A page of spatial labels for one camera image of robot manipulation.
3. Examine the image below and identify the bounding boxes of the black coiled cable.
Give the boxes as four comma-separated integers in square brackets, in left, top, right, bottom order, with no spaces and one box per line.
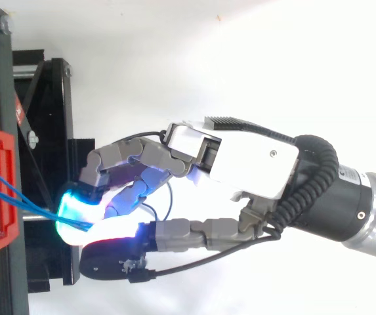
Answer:
[266,133,340,238]

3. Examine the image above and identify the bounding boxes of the blue cable bundle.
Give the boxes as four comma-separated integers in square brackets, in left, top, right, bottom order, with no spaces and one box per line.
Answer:
[0,158,94,232]

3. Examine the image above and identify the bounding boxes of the thin black cable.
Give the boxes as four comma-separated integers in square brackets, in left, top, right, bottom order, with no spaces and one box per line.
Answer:
[140,181,175,223]
[127,229,282,284]
[121,131,169,146]

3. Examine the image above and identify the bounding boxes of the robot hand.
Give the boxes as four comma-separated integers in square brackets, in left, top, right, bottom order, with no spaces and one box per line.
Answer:
[55,115,300,282]

